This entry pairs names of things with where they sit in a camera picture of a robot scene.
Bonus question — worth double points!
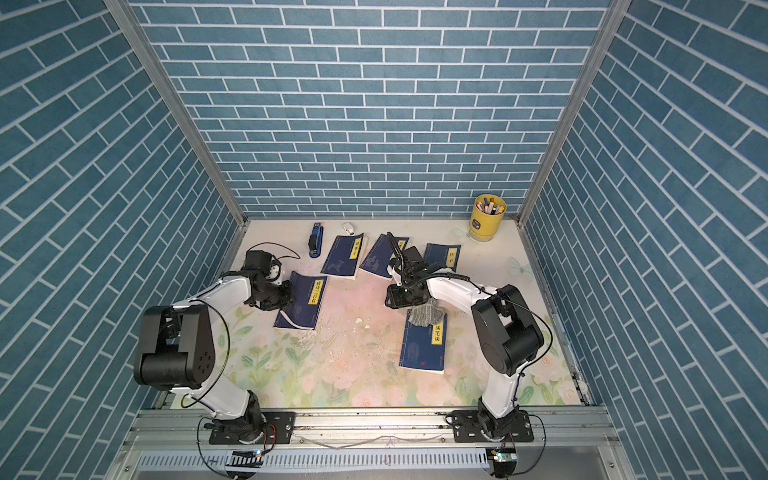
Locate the grey striped cleaning cloth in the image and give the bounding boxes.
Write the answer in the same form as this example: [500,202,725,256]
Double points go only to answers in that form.
[407,300,446,327]

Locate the blue book Shijing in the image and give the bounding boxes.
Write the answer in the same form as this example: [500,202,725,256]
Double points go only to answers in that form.
[273,272,328,330]

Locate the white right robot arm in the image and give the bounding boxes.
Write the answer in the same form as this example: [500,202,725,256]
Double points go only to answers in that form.
[385,235,549,440]

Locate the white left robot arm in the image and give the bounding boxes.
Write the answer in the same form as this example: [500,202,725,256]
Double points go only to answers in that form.
[134,250,295,449]

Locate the blue book Yuewei notes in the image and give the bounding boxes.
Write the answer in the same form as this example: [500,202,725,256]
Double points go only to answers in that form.
[360,234,394,279]

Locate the blue book Zhuangzi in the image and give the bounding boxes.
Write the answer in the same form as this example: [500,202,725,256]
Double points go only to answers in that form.
[424,243,461,271]

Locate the blue book Mengxi notes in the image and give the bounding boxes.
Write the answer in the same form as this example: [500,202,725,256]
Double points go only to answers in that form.
[399,311,447,374]

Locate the blue book Hanfeizi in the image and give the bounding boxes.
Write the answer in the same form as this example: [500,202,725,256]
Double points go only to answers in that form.
[321,233,366,280]

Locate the blue black stapler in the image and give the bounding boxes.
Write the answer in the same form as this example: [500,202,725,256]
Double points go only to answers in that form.
[308,222,324,259]

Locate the yellow pen holder cup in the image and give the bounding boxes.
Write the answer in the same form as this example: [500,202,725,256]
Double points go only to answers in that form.
[469,194,507,242]

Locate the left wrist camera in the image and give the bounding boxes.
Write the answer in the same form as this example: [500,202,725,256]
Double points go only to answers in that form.
[266,260,282,282]

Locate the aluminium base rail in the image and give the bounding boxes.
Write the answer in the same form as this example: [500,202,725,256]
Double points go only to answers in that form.
[107,406,633,479]

